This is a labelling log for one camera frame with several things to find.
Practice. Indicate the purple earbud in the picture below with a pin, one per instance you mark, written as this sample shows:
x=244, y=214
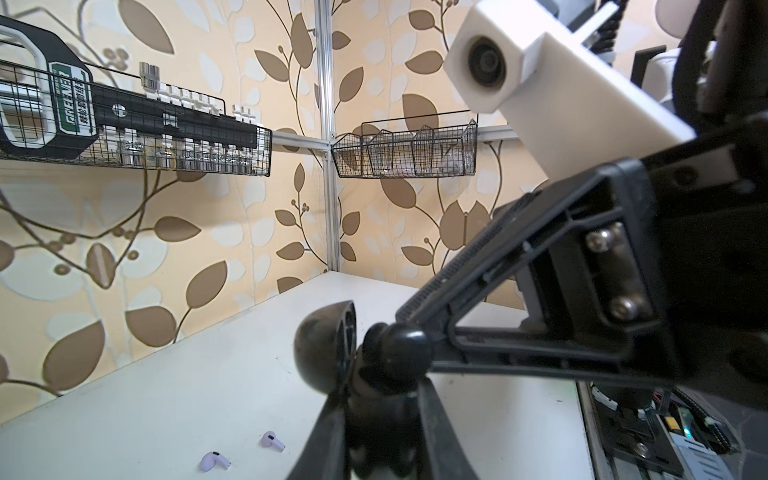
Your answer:
x=213, y=459
x=269, y=440

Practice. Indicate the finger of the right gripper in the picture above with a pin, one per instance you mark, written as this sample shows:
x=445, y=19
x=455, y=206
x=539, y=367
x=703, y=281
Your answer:
x=522, y=300

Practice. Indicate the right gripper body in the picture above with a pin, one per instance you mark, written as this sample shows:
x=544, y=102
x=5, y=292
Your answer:
x=711, y=229

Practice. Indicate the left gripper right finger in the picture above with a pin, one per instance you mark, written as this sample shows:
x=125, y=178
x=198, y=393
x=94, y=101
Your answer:
x=440, y=455

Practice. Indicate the black wire basket right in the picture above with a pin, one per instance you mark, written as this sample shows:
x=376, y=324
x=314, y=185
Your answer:
x=427, y=152

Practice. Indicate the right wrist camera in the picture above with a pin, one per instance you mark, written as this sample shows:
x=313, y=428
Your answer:
x=569, y=108

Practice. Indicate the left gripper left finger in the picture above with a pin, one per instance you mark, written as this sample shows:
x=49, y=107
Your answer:
x=325, y=453

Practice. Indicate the black round earbud case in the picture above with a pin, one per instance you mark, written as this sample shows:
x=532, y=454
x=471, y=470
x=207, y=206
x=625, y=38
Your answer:
x=377, y=377

